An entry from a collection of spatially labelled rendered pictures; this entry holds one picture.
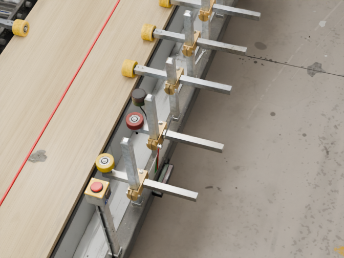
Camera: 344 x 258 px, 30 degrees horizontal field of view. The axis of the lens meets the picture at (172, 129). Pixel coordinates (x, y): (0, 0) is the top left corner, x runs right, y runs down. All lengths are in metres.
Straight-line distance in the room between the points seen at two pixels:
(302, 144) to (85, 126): 1.52
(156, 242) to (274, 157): 0.87
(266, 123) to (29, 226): 1.84
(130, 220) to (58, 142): 0.47
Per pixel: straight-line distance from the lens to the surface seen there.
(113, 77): 3.07
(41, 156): 2.83
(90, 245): 2.90
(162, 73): 2.97
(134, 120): 2.88
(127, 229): 2.82
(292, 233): 3.60
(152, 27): 3.16
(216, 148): 2.82
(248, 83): 4.20
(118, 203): 2.98
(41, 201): 2.72
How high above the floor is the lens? 3.16
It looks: 53 degrees down
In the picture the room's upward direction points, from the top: 6 degrees counter-clockwise
